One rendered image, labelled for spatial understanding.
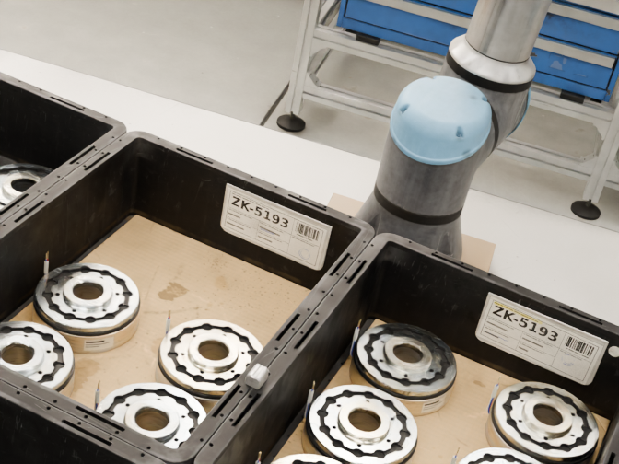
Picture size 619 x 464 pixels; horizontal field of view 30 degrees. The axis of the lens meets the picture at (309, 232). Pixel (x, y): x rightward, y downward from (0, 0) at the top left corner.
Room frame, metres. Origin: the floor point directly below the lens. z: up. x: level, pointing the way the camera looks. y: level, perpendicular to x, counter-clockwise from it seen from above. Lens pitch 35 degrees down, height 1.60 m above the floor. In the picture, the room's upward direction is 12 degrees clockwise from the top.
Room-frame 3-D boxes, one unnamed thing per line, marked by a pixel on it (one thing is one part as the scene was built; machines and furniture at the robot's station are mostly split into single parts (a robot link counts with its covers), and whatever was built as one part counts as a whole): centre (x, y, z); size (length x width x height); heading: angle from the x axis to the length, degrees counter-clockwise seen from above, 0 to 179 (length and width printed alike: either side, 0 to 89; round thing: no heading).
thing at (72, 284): (0.87, 0.20, 0.86); 0.05 x 0.05 x 0.01
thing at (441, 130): (1.25, -0.13, 0.89); 0.13 x 0.12 x 0.14; 158
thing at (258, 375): (0.72, 0.02, 0.94); 0.02 x 0.01 x 0.01; 161
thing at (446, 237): (1.24, -0.13, 0.78); 0.15 x 0.15 x 0.10
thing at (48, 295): (0.87, 0.20, 0.86); 0.10 x 0.10 x 0.01
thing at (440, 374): (0.88, -0.12, 0.86); 0.10 x 0.10 x 0.01
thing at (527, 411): (0.83, -0.26, 0.86); 0.05 x 0.05 x 0.01
